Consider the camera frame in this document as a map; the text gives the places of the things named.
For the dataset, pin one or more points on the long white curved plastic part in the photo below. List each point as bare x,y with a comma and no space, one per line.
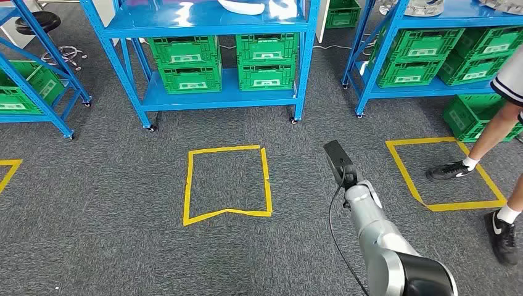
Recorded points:
241,7

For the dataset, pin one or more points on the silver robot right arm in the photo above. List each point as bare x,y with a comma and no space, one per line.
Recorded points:
380,237

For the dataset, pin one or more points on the blue metal shelf rack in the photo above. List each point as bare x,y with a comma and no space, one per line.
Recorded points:
24,118
228,98
441,90

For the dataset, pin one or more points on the silver wheel cover part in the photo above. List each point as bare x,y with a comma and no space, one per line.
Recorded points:
427,7

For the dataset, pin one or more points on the grey metal disc part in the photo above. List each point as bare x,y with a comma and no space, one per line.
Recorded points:
502,5

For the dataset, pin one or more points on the person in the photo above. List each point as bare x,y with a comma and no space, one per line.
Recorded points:
494,126

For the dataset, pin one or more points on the black stool chrome base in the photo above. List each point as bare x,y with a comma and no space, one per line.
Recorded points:
39,22

